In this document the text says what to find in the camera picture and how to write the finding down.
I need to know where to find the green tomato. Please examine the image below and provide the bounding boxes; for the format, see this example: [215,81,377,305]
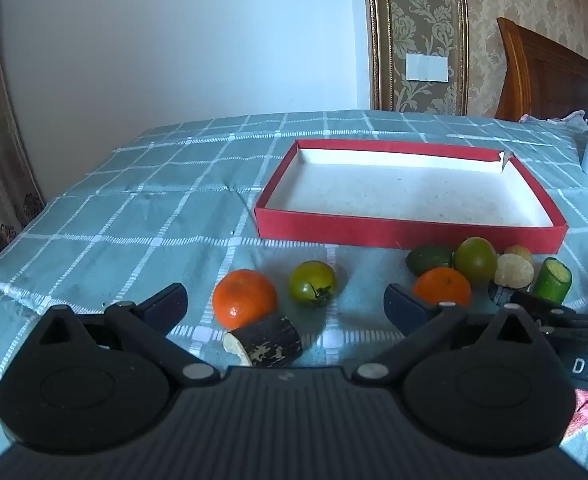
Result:
[289,260,338,309]
[453,236,498,283]

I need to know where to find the red shallow cardboard box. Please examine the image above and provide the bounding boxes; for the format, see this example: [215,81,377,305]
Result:
[254,139,570,256]

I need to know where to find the white wall switch plate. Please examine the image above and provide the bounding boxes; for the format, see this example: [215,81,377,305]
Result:
[406,54,449,82]

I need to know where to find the wooden headboard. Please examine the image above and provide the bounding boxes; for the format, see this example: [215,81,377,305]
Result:
[494,16,588,122]

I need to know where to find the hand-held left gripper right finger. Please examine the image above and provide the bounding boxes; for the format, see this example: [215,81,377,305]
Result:
[351,282,540,386]

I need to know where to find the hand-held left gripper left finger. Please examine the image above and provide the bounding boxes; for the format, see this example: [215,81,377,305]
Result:
[36,282,221,388]

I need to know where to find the orange mandarin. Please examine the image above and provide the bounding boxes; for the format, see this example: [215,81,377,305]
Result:
[212,268,279,332]
[413,267,473,307]

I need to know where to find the small tan potato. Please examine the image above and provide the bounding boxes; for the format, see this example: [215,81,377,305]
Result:
[504,244,534,264]

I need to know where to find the teal checked blanket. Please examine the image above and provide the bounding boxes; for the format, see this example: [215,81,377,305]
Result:
[0,110,588,467]

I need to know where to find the gold wall moulding frame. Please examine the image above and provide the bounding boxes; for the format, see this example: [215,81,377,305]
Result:
[363,0,470,117]

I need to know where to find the dark eggplant piece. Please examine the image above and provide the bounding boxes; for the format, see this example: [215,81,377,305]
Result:
[222,313,303,367]

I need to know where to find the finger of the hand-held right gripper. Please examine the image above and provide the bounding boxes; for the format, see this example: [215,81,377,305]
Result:
[510,289,588,345]

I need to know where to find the green cucumber piece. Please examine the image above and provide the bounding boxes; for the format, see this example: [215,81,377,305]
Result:
[532,257,573,304]

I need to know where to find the dark green avocado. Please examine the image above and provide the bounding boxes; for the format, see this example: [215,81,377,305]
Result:
[405,245,456,277]

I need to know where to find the pink crumpled cloth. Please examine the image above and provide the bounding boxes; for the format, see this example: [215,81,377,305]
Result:
[518,109,588,134]

